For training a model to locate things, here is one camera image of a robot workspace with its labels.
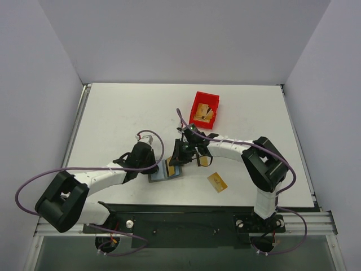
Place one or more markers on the gold card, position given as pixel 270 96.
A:
pixel 170 169
pixel 217 182
pixel 203 161

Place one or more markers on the grey card holder wallet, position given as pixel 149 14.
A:
pixel 165 173

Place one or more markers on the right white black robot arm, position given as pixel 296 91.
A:
pixel 264 163

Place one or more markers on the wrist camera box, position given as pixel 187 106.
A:
pixel 147 139
pixel 183 129

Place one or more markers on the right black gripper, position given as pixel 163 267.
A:
pixel 180 151

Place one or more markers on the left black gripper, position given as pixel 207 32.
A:
pixel 152 165

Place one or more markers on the red plastic bin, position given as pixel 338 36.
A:
pixel 206 98

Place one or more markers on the aluminium table frame rail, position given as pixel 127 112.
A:
pixel 37 241

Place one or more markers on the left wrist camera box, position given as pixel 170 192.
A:
pixel 147 139

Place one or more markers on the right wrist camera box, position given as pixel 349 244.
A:
pixel 183 129

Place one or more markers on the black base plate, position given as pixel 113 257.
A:
pixel 189 226

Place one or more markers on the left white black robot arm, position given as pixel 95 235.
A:
pixel 63 204

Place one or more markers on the gold cards in bin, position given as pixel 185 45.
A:
pixel 203 113

